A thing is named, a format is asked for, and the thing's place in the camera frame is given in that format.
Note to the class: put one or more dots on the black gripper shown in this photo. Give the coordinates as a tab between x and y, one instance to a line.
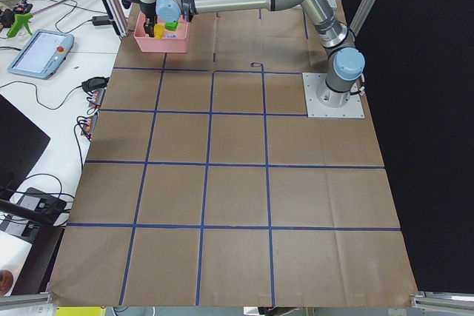
146	9

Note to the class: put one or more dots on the yellow toy block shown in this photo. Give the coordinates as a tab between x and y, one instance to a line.
158	31

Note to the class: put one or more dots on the green toy block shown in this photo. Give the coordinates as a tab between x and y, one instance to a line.
171	26

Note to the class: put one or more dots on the pink plastic box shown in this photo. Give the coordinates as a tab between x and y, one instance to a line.
172	41

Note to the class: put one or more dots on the black power adapter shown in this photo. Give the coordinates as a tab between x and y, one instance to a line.
100	21

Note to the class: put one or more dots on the teach pendant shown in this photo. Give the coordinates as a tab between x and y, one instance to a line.
42	55

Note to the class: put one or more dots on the reacher grabber tool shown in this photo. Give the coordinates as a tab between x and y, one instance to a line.
22	15

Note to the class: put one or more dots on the black monitor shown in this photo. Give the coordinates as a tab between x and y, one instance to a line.
22	144

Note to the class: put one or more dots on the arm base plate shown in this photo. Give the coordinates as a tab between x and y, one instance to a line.
322	102

